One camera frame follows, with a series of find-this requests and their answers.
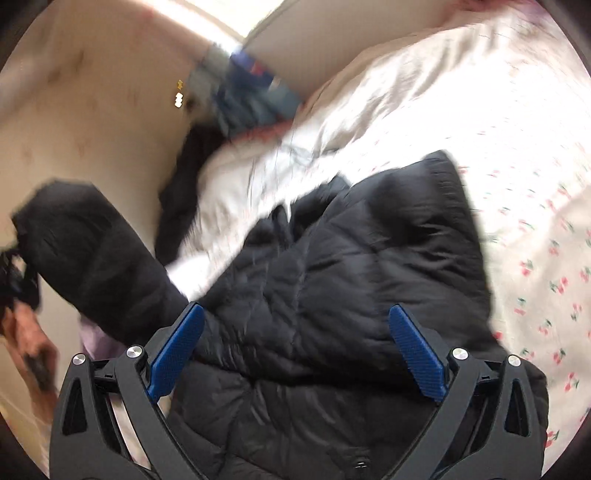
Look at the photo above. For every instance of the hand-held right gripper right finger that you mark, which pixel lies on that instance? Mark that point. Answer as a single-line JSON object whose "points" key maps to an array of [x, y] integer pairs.
{"points": [[418, 355]]}

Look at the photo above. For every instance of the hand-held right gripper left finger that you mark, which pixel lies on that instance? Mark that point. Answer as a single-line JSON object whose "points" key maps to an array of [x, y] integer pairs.
{"points": [[178, 350]]}

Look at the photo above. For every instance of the black puffer jacket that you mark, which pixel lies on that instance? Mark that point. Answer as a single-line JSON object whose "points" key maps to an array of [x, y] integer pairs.
{"points": [[323, 277]]}

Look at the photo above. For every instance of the person's left forearm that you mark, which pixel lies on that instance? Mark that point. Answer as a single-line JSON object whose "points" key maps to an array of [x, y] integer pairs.
{"points": [[23, 344]]}

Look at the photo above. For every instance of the lavender cloth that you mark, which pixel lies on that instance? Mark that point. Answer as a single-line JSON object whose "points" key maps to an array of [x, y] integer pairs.
{"points": [[94, 339]]}

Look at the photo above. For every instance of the dark cloth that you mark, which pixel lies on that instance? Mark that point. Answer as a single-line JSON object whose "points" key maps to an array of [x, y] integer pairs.
{"points": [[184, 198]]}

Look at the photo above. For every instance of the white cherry print bedsheet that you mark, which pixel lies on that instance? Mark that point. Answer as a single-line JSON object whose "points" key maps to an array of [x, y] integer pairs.
{"points": [[531, 221]]}

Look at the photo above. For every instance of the white quilt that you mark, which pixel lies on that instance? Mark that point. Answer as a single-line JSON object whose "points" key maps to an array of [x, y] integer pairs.
{"points": [[369, 115]]}

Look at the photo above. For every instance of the blue patterned cloth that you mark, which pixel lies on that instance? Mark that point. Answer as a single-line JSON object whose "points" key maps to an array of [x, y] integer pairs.
{"points": [[249, 101]]}

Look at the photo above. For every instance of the beige panel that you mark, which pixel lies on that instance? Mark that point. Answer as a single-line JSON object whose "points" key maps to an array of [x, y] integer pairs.
{"points": [[323, 41]]}

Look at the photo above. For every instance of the bright window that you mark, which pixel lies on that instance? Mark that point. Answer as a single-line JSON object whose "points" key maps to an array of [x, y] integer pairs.
{"points": [[221, 18]]}

